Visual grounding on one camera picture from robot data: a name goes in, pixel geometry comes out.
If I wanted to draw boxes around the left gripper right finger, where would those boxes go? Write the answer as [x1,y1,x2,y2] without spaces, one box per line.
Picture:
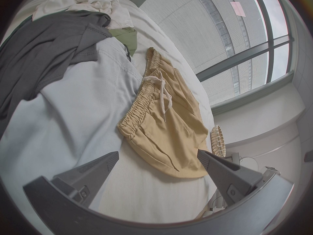
[197,149,263,206]

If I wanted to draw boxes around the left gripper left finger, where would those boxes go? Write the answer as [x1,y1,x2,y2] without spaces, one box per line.
[51,151,120,209]

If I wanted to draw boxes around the tan shorts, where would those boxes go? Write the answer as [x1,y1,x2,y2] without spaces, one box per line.
[117,47,213,179]

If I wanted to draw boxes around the round woven basket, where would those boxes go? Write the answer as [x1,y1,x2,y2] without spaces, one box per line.
[210,125,225,157]

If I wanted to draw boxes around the pale blue garment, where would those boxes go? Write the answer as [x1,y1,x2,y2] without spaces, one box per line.
[0,37,143,188]

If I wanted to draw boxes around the black garment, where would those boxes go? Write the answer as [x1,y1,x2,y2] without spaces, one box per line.
[0,10,113,122]

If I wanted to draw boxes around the green garment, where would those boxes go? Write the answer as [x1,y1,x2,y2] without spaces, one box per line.
[108,28,138,62]

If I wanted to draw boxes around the white round mirror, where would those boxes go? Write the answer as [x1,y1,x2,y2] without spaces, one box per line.
[241,157,259,173]

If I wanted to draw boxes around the window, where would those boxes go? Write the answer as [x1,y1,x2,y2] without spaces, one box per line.
[137,0,296,107]

